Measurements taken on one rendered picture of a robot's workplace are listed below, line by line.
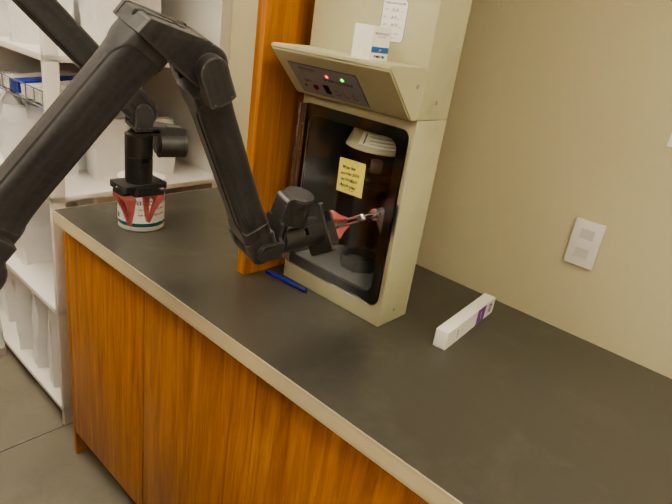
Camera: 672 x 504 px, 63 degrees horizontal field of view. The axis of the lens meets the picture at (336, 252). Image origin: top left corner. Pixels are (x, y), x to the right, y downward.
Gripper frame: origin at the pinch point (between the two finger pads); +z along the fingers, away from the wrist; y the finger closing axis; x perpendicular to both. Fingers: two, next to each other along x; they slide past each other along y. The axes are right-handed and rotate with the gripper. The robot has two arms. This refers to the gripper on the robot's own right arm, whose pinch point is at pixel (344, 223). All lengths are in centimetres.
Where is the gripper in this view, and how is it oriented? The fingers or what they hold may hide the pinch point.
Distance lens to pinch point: 119.9
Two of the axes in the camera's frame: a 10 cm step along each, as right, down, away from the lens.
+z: 6.7, -2.0, 7.2
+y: -2.7, -9.6, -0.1
